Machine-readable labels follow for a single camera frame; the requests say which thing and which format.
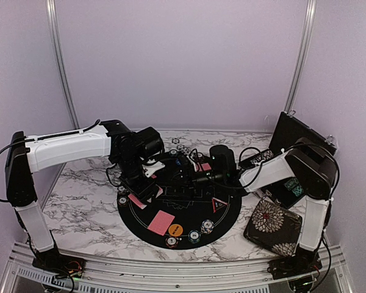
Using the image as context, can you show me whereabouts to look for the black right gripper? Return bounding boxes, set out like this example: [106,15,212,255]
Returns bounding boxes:
[163,165,225,200]

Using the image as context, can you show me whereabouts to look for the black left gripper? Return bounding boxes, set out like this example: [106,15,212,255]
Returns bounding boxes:
[115,154,160,207]

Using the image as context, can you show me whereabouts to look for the red card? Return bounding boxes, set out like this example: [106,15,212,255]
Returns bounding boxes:
[199,163,211,172]
[148,211,175,236]

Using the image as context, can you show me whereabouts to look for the red triangular marker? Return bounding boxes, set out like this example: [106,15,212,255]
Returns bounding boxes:
[212,197,228,213]

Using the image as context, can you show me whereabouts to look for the black white poker chip stack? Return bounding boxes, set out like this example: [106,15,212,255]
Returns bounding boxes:
[118,186,127,195]

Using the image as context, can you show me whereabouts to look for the green fifty poker chip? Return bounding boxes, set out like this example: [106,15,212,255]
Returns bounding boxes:
[168,150,178,157]

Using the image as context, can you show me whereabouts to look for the red playing card deck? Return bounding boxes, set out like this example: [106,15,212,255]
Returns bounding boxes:
[128,194,147,209]

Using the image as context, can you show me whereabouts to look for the red poker chip stack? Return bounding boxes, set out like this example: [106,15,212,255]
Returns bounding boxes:
[117,196,129,206]

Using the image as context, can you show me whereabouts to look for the blue orange chip stack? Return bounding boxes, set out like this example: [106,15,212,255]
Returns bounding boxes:
[201,220,214,234]

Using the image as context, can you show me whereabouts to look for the orange big blind button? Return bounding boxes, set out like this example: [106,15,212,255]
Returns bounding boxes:
[168,224,184,237]

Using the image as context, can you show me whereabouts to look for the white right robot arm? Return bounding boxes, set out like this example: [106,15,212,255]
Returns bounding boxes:
[178,137,340,278]

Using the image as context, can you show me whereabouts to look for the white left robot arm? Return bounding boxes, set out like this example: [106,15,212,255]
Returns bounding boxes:
[5,120,165,272]

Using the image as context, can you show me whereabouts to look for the blue orange chips on marble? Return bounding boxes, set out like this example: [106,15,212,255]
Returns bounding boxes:
[176,145,192,157]

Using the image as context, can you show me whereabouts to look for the round black poker mat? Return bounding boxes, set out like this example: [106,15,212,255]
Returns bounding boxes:
[117,161,244,250]

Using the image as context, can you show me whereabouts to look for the floral fabric pouch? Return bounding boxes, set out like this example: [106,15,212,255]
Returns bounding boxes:
[243,200,303,258]

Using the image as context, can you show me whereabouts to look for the black poker chip case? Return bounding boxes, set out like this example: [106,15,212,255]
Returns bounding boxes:
[239,112,339,209]

